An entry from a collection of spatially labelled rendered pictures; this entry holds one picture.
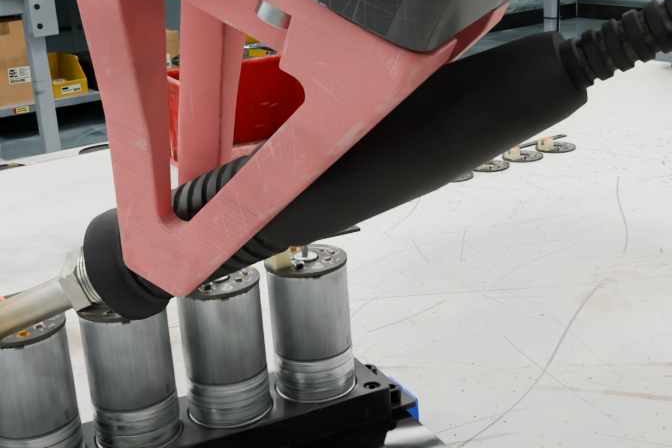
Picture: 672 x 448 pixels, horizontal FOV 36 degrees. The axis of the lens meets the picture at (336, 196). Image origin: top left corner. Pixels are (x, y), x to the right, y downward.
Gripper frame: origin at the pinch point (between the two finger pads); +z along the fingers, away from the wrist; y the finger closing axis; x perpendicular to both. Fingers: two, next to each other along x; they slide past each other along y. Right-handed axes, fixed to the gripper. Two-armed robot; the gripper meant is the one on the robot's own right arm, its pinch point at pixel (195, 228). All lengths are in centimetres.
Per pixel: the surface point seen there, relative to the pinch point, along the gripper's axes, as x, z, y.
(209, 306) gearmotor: -0.6, 5.4, -5.7
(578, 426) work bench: 10.3, 6.1, -11.7
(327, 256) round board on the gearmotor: 1.2, 4.0, -9.1
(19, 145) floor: -179, 195, -310
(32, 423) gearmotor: -2.7, 8.8, -1.9
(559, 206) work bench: 6.9, 8.1, -33.7
